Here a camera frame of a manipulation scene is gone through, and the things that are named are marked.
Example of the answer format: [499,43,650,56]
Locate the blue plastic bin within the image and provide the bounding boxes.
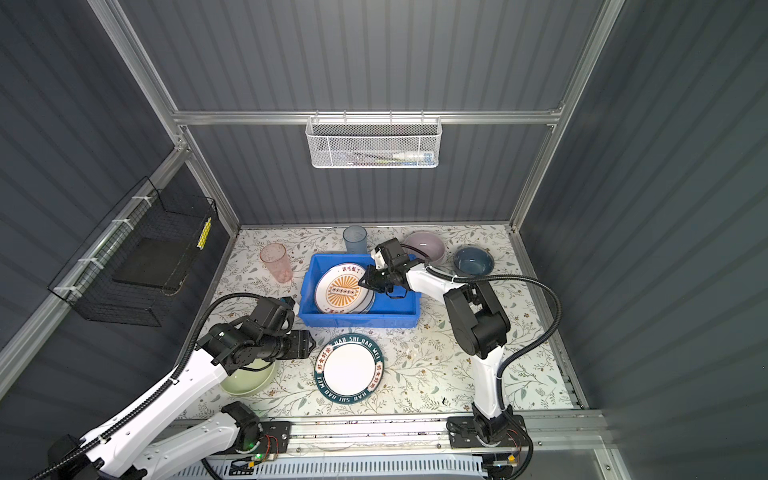
[298,253,421,329]

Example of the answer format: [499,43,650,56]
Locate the white tube in basket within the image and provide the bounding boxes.
[392,151,434,165]

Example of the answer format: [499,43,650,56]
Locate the black pad in basket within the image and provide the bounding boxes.
[112,238,188,288]

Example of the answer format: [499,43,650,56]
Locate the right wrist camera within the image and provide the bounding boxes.
[371,238,410,270]

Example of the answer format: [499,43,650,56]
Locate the dark blue ceramic bowl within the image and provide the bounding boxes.
[452,245,495,278]

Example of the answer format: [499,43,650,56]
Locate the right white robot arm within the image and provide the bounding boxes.
[359,260,511,445]

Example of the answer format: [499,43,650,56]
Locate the white plate orange sun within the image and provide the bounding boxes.
[314,263,367,314]

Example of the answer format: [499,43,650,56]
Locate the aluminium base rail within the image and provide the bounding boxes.
[161,413,631,480]

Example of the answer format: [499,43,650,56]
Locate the pink ceramic bowl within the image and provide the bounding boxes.
[402,231,447,264]

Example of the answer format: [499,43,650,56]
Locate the left black corrugated cable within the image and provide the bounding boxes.
[26,292,271,480]

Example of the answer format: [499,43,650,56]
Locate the white wire mesh basket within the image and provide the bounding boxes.
[305,112,443,169]

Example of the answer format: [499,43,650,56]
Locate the black wire basket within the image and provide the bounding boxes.
[48,181,218,327]

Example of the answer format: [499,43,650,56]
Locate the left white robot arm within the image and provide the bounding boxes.
[38,320,316,479]

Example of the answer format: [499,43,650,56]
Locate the light green bowl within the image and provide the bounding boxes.
[220,359,277,396]

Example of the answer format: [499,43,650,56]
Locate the blue plastic cup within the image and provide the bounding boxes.
[343,225,368,255]

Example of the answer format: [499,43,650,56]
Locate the yellow tag on basket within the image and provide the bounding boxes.
[196,217,212,250]

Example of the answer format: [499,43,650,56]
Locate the green rimmed white plate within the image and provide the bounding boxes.
[313,333,385,405]

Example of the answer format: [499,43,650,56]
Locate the pink plastic cup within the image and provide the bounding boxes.
[259,243,293,283]

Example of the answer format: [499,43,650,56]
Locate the white plate clover outline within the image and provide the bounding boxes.
[350,290,376,314]

